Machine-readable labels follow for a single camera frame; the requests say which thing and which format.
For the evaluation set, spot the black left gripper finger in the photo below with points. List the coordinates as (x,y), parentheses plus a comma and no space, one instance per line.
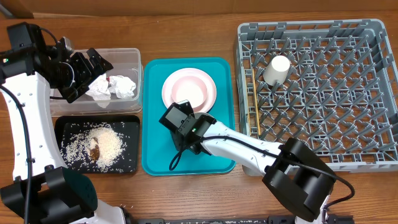
(99,64)
(95,86)

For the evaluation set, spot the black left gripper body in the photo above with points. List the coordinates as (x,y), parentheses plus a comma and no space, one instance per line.
(82,71)

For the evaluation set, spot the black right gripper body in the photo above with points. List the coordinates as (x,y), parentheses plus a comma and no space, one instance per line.
(177,142)

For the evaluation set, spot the white tissue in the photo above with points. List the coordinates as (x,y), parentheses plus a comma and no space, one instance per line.
(122,90)

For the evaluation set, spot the brown food piece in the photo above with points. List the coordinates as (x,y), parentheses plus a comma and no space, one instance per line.
(94,149)

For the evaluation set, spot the white cup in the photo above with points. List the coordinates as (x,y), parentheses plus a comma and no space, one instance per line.
(277,70)

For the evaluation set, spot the grey bowl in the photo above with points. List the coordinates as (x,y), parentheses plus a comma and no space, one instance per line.
(199,114)

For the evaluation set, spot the white rice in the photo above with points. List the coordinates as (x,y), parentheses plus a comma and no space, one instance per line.
(75,146)

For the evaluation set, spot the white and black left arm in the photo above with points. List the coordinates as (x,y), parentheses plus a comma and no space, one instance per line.
(44,189)

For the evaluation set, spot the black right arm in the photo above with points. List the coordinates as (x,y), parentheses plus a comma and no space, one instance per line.
(294,174)

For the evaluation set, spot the clear plastic bin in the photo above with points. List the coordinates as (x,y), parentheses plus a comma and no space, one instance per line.
(126,61)

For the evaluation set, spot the large white plate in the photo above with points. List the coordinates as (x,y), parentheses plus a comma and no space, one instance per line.
(167,87)

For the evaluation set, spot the small pink plate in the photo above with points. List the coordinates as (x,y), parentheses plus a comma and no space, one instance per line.
(191,89)

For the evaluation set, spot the teal plastic tray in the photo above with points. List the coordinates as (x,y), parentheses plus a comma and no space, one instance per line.
(158,149)

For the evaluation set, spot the black tray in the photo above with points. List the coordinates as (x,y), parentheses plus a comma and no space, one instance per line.
(128,125)

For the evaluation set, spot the grey dish rack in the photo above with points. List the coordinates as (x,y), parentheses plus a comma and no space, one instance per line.
(340,94)

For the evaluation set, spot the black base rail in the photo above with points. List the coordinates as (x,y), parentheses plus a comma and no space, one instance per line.
(276,219)

